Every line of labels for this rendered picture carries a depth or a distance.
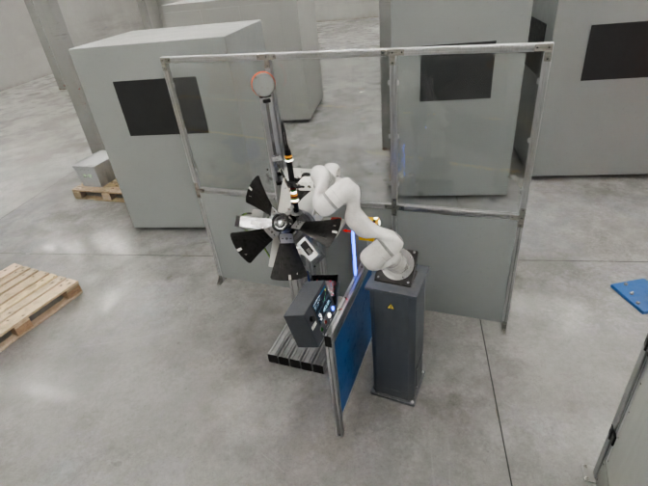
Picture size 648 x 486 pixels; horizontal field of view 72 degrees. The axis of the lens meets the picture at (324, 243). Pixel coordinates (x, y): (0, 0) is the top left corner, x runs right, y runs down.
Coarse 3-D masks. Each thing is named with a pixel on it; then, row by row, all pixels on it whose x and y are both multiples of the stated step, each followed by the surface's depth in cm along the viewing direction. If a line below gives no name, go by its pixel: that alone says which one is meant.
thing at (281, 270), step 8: (280, 248) 271; (288, 248) 273; (296, 248) 276; (280, 256) 270; (288, 256) 272; (296, 256) 274; (280, 264) 269; (288, 264) 271; (296, 264) 273; (272, 272) 268; (280, 272) 269; (288, 272) 270; (304, 272) 273; (280, 280) 268
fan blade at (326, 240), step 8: (304, 224) 273; (312, 224) 272; (320, 224) 271; (328, 224) 270; (336, 224) 269; (304, 232) 267; (312, 232) 266; (320, 232) 265; (328, 232) 265; (320, 240) 262; (328, 240) 262
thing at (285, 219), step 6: (276, 216) 272; (282, 216) 272; (288, 216) 272; (294, 216) 280; (276, 222) 272; (282, 222) 271; (288, 222) 269; (294, 222) 279; (276, 228) 272; (282, 228) 271; (288, 228) 271
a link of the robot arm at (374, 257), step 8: (376, 240) 223; (368, 248) 222; (376, 248) 220; (384, 248) 219; (360, 256) 225; (368, 256) 220; (376, 256) 220; (384, 256) 220; (392, 256) 233; (400, 256) 237; (368, 264) 221; (376, 264) 221; (384, 264) 229; (392, 264) 233
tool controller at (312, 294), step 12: (312, 288) 209; (324, 288) 210; (300, 300) 204; (312, 300) 200; (324, 300) 209; (288, 312) 198; (300, 312) 195; (312, 312) 199; (324, 312) 208; (336, 312) 219; (288, 324) 199; (300, 324) 196; (312, 324) 198; (300, 336) 200; (312, 336) 197
